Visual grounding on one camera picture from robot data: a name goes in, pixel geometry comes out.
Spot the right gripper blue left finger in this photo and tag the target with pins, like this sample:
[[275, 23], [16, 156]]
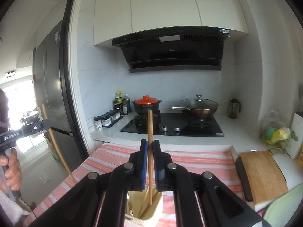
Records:
[[99, 200]]

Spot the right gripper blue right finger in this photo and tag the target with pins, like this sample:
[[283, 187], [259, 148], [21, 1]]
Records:
[[201, 199]]

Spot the person left hand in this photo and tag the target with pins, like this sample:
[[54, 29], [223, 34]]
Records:
[[13, 174]]

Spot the cream ribbed utensil box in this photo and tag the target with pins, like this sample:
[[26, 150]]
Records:
[[151, 213]]

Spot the red striped tablecloth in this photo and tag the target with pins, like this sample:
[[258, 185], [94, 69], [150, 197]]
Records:
[[109, 156]]

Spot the wooden cutting board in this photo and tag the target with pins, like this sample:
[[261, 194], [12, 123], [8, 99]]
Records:
[[264, 177]]

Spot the grey refrigerator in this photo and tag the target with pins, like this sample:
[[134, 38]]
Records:
[[49, 85]]

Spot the spice jar rack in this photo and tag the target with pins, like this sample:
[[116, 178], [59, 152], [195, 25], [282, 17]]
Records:
[[107, 120]]

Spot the yellow green bag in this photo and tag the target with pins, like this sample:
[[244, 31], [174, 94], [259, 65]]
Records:
[[279, 136]]

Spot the white knife block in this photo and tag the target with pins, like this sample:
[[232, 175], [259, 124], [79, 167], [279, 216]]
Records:
[[294, 147]]

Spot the black gas stove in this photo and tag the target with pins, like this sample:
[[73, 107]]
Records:
[[175, 124]]

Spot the dark glass kettle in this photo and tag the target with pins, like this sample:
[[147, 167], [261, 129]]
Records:
[[234, 108]]

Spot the soy sauce bottle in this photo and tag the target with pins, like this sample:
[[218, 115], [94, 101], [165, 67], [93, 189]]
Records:
[[119, 101]]

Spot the clay pot orange lid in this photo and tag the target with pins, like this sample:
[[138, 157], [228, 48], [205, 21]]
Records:
[[146, 103]]

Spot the black frying pan with lid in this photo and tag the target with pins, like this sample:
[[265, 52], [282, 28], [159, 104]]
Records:
[[197, 107]]

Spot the black range hood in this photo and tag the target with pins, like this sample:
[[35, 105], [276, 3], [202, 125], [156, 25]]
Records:
[[173, 48]]

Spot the white upper cabinet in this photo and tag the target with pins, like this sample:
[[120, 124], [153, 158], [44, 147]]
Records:
[[114, 18]]

